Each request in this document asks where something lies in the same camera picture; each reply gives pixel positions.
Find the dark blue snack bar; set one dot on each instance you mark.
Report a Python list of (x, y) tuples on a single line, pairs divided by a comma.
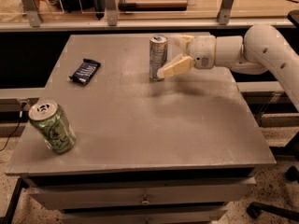
[(85, 72)]

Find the metal railing post right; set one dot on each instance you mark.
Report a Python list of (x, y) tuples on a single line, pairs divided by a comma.
[(224, 13)]

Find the metal railing post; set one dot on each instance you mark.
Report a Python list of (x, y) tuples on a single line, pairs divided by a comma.
[(224, 13), (32, 13), (111, 11)]

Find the silver blue redbull can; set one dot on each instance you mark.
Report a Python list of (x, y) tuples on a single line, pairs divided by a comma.
[(158, 46)]

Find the grey upper drawer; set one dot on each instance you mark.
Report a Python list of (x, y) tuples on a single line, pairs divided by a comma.
[(214, 190)]

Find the grey drawer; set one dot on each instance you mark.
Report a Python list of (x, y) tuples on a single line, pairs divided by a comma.
[(166, 215), (214, 190)]

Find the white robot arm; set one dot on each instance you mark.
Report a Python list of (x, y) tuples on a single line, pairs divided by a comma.
[(262, 48)]

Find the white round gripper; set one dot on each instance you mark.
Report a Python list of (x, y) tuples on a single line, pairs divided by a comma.
[(203, 51)]

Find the metal railing post middle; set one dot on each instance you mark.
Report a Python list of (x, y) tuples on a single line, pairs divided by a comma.
[(111, 11)]

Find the grey lower drawer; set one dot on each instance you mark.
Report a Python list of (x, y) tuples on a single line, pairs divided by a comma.
[(166, 215)]

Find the green soda can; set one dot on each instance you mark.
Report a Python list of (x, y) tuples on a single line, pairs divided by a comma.
[(51, 121)]

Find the black office chair base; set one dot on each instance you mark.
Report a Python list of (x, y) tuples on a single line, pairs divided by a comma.
[(275, 198)]

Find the metal railing post left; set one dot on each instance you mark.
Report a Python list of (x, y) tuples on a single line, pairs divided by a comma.
[(32, 13)]

